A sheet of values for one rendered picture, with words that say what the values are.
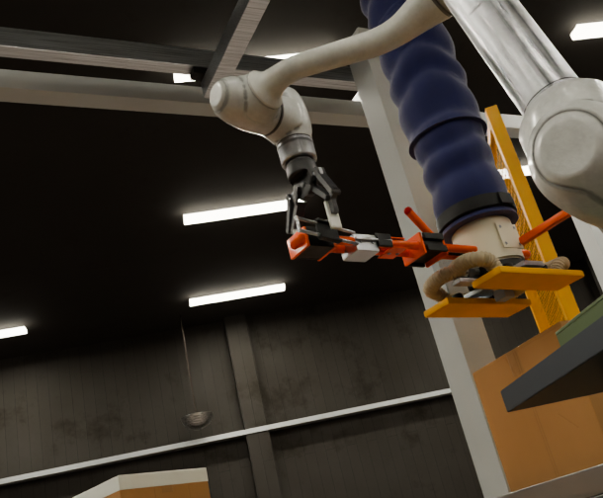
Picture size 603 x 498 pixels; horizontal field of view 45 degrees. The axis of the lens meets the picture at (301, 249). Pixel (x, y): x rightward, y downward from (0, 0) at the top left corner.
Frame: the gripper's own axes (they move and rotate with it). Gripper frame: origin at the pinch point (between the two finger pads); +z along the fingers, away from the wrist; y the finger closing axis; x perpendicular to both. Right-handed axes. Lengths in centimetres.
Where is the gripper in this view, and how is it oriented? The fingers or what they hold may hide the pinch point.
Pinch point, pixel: (318, 238)
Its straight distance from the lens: 170.0
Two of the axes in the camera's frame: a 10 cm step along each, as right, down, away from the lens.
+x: -8.2, -0.5, -5.6
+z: 2.2, 8.9, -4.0
